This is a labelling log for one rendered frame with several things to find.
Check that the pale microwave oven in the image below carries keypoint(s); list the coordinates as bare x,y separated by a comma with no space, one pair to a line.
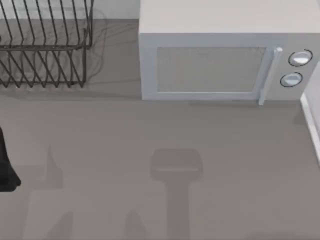
225,22

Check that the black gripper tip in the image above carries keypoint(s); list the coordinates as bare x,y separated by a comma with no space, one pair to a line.
5,170

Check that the small microwave knob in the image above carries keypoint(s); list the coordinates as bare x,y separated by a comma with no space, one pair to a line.
290,79

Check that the large microwave knob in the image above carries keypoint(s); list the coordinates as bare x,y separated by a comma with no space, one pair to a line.
300,58

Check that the microwave door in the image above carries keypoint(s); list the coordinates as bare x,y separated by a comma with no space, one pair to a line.
210,70

